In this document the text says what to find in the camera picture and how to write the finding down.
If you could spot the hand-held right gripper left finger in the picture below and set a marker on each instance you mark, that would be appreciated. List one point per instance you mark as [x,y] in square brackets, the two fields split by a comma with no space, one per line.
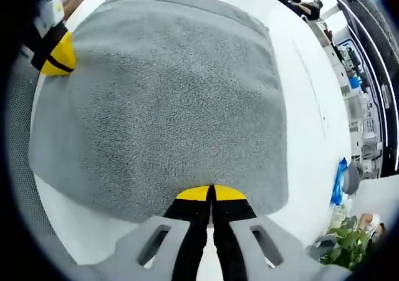
[190,231]

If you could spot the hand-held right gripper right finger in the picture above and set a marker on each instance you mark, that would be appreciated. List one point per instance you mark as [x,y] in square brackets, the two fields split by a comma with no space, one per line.
[233,231]

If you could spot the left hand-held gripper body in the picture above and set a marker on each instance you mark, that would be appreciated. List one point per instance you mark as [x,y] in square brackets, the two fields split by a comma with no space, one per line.
[46,10]

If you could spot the grey towel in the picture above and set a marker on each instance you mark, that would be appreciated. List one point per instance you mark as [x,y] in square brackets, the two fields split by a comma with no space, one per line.
[171,91]

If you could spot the grey mesh office chair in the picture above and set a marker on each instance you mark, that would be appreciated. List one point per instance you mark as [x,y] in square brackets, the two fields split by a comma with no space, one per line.
[18,144]

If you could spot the grey curved object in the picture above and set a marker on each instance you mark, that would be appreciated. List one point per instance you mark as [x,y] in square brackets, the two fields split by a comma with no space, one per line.
[324,245]
[352,178]

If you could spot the blue plastic packet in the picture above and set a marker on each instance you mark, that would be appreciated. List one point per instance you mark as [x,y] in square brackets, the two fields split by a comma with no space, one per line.
[338,184]

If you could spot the green potted plant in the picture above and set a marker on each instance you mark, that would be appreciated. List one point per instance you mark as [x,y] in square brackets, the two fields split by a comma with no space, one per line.
[352,243]

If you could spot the white table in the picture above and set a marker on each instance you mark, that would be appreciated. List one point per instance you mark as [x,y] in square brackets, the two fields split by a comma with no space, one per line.
[305,122]

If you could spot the white cabinet row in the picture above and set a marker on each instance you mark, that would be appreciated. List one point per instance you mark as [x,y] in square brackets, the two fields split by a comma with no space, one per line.
[353,109]

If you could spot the small blue bag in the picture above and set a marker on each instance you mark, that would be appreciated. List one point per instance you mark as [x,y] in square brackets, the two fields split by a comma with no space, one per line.
[354,84]

